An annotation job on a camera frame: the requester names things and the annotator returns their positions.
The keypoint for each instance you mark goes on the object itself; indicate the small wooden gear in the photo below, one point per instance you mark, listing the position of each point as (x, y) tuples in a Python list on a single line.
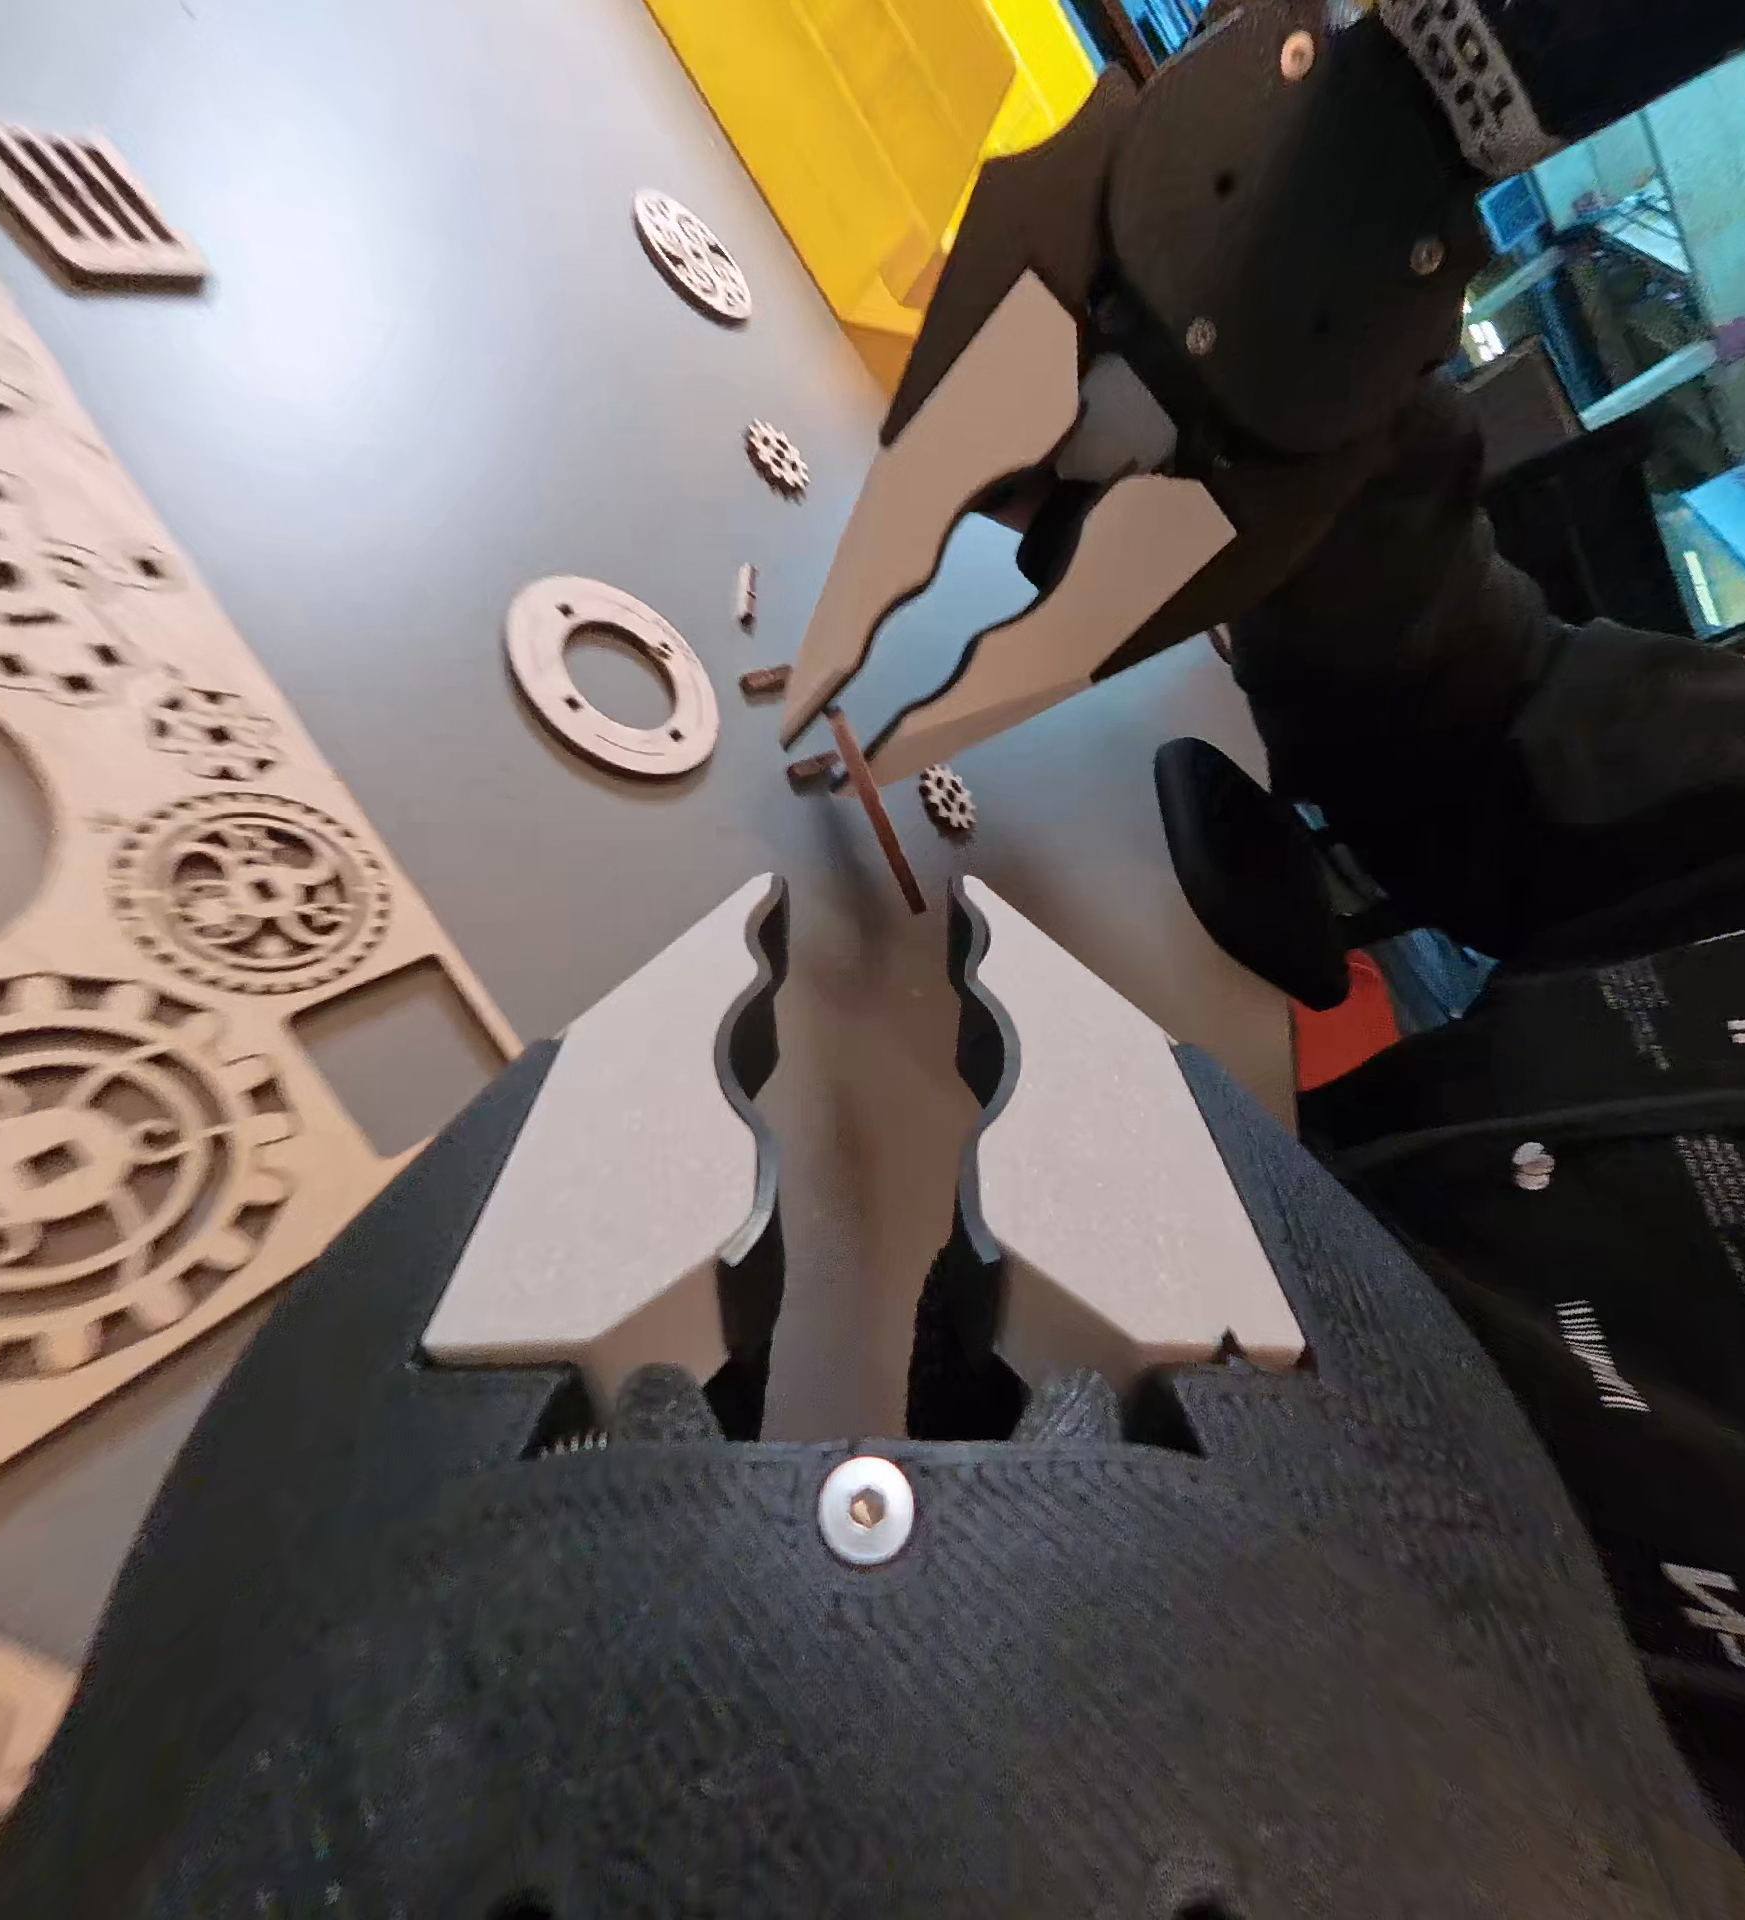
[(948, 796), (778, 459)]

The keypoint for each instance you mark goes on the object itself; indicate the round ornamental wooden disc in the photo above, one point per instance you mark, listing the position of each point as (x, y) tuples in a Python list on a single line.
[(693, 255)]

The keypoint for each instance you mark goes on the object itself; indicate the small wooden peg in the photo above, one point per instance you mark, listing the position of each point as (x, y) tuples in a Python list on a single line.
[(767, 680), (748, 592), (814, 772)]

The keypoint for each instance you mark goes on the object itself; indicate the thin dark wooden stick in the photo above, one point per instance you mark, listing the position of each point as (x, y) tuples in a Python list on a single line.
[(878, 832)]

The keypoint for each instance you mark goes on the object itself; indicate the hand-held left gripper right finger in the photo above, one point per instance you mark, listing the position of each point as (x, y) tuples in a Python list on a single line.
[(1129, 1200)]

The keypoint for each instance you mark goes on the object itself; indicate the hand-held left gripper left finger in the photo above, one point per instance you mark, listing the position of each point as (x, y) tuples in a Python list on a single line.
[(619, 1186)]

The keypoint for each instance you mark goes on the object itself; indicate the yellow plastic bin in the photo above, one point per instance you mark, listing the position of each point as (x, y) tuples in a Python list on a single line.
[(874, 120)]

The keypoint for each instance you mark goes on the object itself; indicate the small wooden grille piece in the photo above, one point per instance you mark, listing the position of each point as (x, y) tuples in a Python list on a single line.
[(78, 196)]

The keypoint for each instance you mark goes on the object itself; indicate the person's right forearm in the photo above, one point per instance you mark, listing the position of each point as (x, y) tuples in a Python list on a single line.
[(1561, 748)]

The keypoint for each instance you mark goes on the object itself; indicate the red object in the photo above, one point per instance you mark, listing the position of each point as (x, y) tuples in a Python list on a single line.
[(1345, 1027)]

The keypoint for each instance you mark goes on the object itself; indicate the grey desk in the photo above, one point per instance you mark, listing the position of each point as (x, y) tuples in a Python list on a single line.
[(406, 374)]

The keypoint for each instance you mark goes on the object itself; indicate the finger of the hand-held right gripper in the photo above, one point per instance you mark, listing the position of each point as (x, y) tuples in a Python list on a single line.
[(948, 433), (1113, 600)]

